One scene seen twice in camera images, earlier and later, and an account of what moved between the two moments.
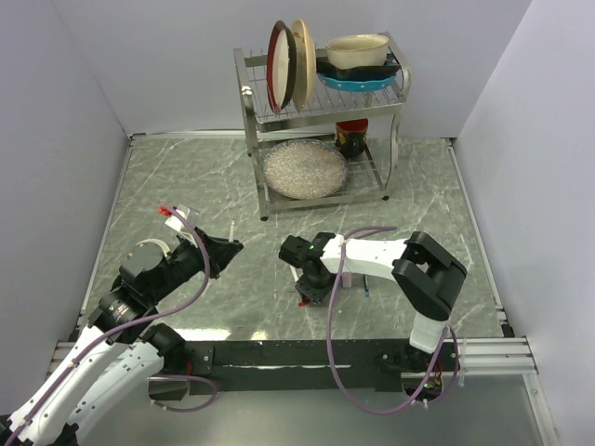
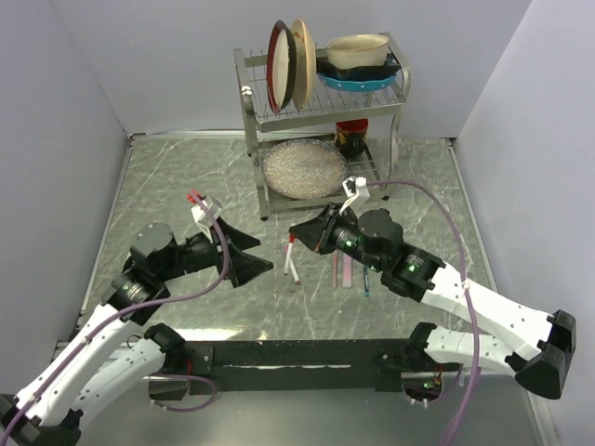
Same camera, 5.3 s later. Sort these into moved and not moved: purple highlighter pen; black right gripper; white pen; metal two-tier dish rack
Moved: black right gripper
Not moved: white pen; purple highlighter pen; metal two-tier dish rack
